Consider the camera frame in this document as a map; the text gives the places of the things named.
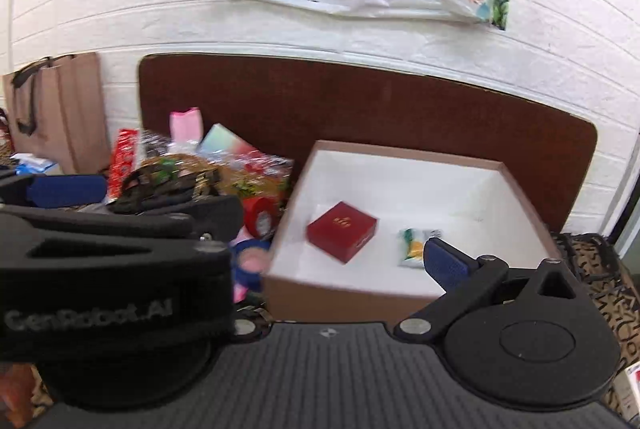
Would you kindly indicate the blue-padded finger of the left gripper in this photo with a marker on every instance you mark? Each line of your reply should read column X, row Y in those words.
column 52, row 191

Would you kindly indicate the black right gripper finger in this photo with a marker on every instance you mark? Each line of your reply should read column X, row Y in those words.
column 523, row 338

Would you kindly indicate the dark camouflage strap bag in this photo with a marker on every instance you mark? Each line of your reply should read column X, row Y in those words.
column 164, row 184

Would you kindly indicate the pink paper shopping bag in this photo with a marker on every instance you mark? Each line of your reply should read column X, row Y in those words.
column 56, row 111

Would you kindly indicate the red snack package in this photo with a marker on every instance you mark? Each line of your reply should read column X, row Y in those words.
column 124, row 157

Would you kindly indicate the blue tape roll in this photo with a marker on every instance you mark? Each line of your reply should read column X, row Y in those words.
column 250, row 262

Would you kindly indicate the small floral snack packet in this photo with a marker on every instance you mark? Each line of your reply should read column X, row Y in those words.
column 412, row 245

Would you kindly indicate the red tape roll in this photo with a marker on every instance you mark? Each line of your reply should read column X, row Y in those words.
column 260, row 216

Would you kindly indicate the pink cardboard storage box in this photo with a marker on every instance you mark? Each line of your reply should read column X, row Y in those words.
column 474, row 203

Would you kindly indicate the red square gift box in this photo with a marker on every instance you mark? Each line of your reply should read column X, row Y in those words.
column 342, row 231

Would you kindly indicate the dark brown wooden headboard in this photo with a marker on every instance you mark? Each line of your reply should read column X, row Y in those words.
column 283, row 106

